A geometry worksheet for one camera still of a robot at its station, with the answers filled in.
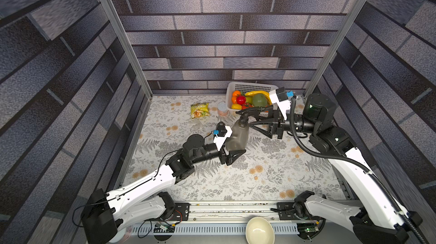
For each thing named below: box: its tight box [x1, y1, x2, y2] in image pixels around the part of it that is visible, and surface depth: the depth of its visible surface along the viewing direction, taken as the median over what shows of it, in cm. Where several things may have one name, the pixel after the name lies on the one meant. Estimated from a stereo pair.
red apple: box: [236, 95, 246, 105], surface depth 109 cm
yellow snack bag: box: [190, 102, 211, 120], surface depth 109 cm
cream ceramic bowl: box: [245, 216, 275, 244], surface depth 69 cm
